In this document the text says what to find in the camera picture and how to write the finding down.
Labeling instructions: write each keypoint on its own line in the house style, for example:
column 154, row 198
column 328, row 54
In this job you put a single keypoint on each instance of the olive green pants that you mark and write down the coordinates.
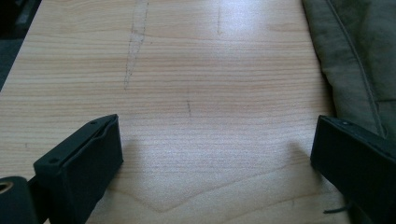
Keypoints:
column 351, row 46

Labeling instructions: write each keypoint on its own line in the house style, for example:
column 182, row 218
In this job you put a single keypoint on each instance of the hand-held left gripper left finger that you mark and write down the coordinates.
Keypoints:
column 81, row 161

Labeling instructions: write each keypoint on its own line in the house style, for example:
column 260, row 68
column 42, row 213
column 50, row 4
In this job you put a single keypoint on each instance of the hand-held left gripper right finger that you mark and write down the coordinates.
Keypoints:
column 358, row 158

